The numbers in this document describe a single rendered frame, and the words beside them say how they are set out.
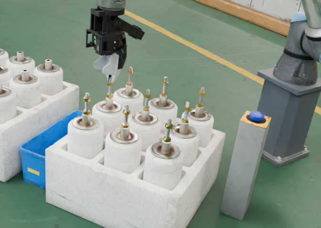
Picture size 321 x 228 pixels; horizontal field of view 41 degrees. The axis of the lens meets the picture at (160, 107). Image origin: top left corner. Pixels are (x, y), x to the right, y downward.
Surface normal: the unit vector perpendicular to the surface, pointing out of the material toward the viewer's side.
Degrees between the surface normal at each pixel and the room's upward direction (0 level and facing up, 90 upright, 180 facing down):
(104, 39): 90
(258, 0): 90
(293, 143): 90
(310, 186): 0
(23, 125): 90
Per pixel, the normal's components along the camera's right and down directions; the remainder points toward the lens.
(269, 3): -0.81, 0.18
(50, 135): 0.91, 0.25
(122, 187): -0.42, 0.37
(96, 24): 0.67, 0.40
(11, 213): 0.11, -0.89
